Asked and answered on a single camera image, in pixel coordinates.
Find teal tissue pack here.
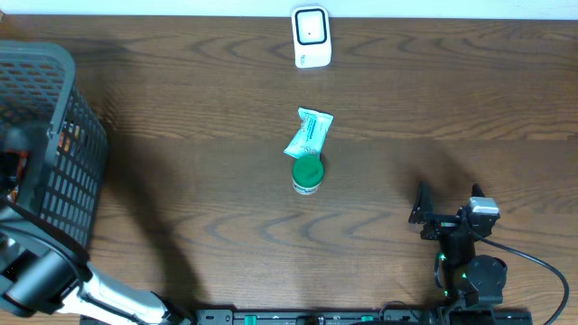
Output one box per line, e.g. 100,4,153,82
284,107,333,159

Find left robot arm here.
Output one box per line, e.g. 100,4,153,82
1,123,196,324

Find grey plastic mesh basket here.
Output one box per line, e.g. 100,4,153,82
1,41,108,249

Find white barcode scanner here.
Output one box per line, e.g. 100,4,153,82
291,5,332,69

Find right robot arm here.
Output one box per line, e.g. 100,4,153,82
408,181,508,324

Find green lid jar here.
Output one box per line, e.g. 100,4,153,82
292,156,324,195

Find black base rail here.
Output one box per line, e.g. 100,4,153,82
195,309,533,325

